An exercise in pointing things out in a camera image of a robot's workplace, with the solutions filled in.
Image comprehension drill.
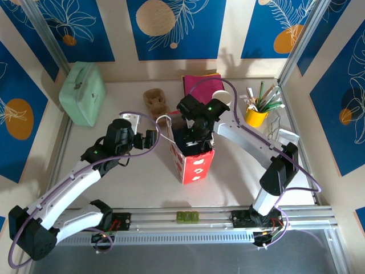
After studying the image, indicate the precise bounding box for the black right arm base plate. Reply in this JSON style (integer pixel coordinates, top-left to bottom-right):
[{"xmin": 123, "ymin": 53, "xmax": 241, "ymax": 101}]
[{"xmin": 230, "ymin": 210, "xmax": 286, "ymax": 229}]

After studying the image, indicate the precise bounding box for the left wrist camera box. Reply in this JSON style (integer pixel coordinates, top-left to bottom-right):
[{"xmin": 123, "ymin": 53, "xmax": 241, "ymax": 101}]
[{"xmin": 120, "ymin": 112, "xmax": 143, "ymax": 134}]

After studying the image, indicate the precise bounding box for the yellow holder cup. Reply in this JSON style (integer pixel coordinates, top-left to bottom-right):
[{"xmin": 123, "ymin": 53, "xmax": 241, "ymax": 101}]
[{"xmin": 245, "ymin": 106, "xmax": 270, "ymax": 128}]

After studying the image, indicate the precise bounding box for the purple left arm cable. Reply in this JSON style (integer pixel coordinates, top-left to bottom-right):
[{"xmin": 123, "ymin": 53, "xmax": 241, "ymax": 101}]
[{"xmin": 7, "ymin": 111, "xmax": 161, "ymax": 270}]

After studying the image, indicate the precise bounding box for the colourful paper napkin stack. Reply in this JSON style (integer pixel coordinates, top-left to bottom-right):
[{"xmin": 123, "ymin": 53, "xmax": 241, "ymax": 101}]
[{"xmin": 181, "ymin": 74, "xmax": 225, "ymax": 102}]

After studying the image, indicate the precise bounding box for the green paper straw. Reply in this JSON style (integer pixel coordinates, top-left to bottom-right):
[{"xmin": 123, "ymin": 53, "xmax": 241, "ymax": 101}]
[
  {"xmin": 261, "ymin": 102, "xmax": 285, "ymax": 112},
  {"xmin": 257, "ymin": 82, "xmax": 265, "ymax": 111}
]

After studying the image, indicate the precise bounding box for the slotted grey cable duct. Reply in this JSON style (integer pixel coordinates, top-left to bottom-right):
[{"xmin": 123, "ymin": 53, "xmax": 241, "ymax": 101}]
[{"xmin": 35, "ymin": 231, "xmax": 257, "ymax": 247}]

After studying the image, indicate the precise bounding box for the wooden stirrer in white wrapper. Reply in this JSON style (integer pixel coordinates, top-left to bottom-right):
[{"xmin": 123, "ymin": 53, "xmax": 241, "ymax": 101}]
[
  {"xmin": 239, "ymin": 95, "xmax": 254, "ymax": 111},
  {"xmin": 245, "ymin": 87, "xmax": 257, "ymax": 108}
]

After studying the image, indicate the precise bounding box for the aluminium frame post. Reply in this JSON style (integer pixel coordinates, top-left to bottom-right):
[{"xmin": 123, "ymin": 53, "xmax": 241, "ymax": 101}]
[
  {"xmin": 278, "ymin": 0, "xmax": 329, "ymax": 86},
  {"xmin": 21, "ymin": 0, "xmax": 72, "ymax": 75}
]

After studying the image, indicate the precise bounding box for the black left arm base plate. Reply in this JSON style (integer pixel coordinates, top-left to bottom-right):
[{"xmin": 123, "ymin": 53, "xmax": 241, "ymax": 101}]
[{"xmin": 79, "ymin": 212, "xmax": 132, "ymax": 232}]

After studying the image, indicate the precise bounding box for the grey metal sheet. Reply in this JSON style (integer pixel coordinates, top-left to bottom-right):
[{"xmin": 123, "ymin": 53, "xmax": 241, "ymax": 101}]
[{"xmin": 28, "ymin": 244, "xmax": 347, "ymax": 274}]

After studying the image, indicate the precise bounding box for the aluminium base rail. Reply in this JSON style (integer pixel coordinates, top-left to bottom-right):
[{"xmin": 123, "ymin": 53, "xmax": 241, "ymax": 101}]
[{"xmin": 24, "ymin": 204, "xmax": 339, "ymax": 237}]

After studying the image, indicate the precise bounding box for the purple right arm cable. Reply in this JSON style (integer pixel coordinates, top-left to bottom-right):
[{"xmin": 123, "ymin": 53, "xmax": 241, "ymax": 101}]
[{"xmin": 189, "ymin": 78, "xmax": 323, "ymax": 249}]

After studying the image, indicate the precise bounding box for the stack of pulp cup carriers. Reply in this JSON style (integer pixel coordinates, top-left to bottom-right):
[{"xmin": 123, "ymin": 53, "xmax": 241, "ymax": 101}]
[{"xmin": 143, "ymin": 88, "xmax": 168, "ymax": 127}]

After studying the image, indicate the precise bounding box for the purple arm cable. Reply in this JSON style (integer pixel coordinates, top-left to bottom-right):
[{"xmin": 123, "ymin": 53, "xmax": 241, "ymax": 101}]
[
  {"xmin": 7, "ymin": 111, "xmax": 161, "ymax": 270},
  {"xmin": 189, "ymin": 78, "xmax": 323, "ymax": 249}
]

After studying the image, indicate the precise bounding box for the mint green carry case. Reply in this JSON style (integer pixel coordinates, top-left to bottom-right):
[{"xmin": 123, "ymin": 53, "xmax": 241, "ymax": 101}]
[{"xmin": 59, "ymin": 61, "xmax": 107, "ymax": 127}]

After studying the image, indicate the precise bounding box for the red and white paper bag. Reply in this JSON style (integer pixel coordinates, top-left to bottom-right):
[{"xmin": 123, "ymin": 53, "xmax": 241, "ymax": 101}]
[{"xmin": 155, "ymin": 110, "xmax": 216, "ymax": 186}]

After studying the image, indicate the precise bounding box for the stack of paper cups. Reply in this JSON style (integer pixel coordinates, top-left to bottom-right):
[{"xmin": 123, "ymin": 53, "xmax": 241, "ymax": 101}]
[{"xmin": 212, "ymin": 90, "xmax": 232, "ymax": 105}]

